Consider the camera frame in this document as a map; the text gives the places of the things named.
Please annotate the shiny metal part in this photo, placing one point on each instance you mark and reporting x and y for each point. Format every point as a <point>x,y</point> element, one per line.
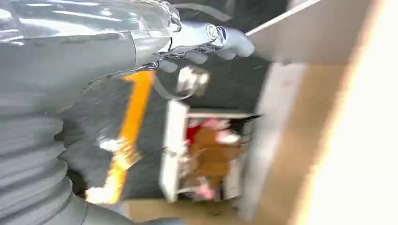
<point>192,80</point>

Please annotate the white open crate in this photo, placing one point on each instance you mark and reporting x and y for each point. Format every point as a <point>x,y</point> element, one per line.
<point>174,149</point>

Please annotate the pink bag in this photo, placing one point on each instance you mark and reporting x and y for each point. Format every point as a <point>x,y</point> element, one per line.
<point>228,137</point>

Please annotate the pale bench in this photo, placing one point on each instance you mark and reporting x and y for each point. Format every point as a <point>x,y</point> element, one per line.
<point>311,124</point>

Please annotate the brown parcel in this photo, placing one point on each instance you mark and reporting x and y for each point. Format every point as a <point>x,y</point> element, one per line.
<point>211,158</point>

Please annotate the red item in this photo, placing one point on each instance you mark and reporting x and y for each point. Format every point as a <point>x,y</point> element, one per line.
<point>192,132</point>

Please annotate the ribbed grey left arm sleeve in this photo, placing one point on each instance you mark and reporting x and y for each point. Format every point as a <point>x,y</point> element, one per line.
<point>28,174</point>

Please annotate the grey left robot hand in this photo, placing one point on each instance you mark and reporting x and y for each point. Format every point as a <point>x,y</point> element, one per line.
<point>68,52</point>

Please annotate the yellow floor tape strip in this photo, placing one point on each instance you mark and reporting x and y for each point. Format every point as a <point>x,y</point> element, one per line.
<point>133,121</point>

